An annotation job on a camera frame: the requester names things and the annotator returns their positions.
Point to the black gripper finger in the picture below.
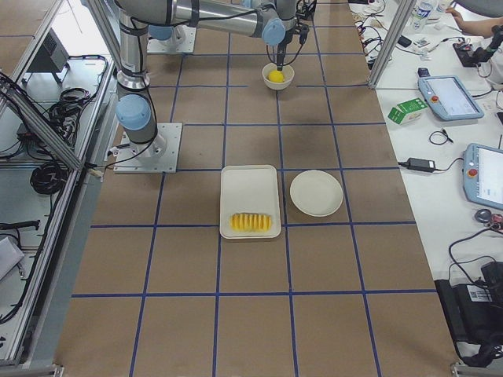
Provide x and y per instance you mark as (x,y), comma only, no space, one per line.
(280,60)

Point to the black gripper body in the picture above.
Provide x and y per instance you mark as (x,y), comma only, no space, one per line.
(281,42)

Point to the white ceramic bowl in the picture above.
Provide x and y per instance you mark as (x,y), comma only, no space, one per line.
(289,74)

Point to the yellow lemon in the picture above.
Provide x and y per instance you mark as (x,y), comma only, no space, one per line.
(276,76)

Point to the white round plate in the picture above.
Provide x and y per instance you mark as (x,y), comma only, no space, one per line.
(316,193)

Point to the green white carton box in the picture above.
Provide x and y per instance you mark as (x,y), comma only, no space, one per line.
(407,111)

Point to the clear water bottle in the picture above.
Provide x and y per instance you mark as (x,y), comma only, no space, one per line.
(420,14)

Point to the white rectangular tray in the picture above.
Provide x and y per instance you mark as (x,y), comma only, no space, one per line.
(249,189)

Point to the blue teach pendant far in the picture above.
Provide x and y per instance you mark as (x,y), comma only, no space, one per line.
(448,98)

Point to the blue teach pendant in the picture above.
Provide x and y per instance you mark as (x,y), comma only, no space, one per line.
(482,175)
(448,98)

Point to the black power adapter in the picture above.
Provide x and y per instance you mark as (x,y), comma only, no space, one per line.
(424,165)

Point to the blue teach pendant near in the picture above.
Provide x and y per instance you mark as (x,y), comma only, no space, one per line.
(482,175)

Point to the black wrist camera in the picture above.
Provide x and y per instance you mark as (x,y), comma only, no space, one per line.
(302,30)

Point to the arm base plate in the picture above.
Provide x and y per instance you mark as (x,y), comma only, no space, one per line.
(160,157)
(171,40)

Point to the aluminium frame post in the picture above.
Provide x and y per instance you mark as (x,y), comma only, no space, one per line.
(397,24)

